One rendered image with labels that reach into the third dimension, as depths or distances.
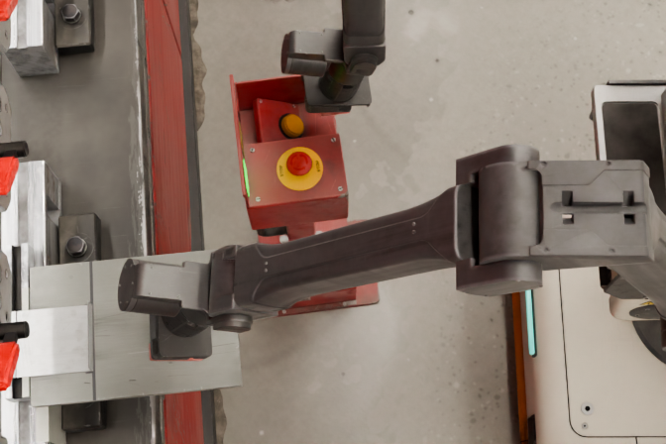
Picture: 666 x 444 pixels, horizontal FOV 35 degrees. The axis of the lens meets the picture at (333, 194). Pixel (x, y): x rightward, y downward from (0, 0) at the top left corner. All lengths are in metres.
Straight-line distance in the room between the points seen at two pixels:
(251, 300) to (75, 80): 0.69
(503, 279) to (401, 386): 1.56
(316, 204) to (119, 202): 0.31
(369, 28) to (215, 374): 0.49
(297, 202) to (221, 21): 1.09
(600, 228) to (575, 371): 1.32
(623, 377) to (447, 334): 0.44
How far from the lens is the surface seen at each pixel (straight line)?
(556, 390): 2.12
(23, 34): 1.61
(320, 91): 1.61
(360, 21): 1.40
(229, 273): 1.10
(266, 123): 1.73
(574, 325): 2.15
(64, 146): 1.62
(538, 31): 2.68
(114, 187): 1.58
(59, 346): 1.40
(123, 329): 1.39
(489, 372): 2.39
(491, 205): 0.83
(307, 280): 0.99
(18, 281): 1.45
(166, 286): 1.13
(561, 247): 0.81
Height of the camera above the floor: 2.34
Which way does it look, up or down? 71 degrees down
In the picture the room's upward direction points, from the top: 2 degrees counter-clockwise
